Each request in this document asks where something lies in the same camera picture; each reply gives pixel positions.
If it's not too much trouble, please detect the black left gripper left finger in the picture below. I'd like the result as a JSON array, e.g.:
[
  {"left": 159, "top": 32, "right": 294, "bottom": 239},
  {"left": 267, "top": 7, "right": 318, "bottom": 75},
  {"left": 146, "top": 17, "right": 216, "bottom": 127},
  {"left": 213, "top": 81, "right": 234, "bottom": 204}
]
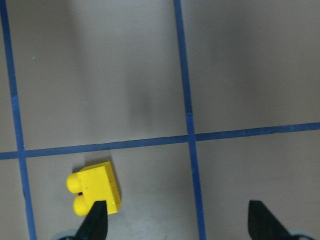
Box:
[{"left": 74, "top": 200, "right": 108, "bottom": 240}]

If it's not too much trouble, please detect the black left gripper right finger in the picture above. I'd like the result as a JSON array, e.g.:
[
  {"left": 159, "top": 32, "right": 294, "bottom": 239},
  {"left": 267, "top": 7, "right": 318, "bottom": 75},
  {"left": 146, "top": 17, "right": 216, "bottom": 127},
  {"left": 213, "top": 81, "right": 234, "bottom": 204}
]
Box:
[{"left": 247, "top": 200, "right": 298, "bottom": 240}]

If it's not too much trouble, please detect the yellow two-stud block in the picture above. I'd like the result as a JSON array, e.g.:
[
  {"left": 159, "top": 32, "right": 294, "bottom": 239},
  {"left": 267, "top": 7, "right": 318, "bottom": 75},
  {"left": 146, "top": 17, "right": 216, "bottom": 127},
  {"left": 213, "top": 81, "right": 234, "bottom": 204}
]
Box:
[{"left": 66, "top": 161, "right": 122, "bottom": 216}]

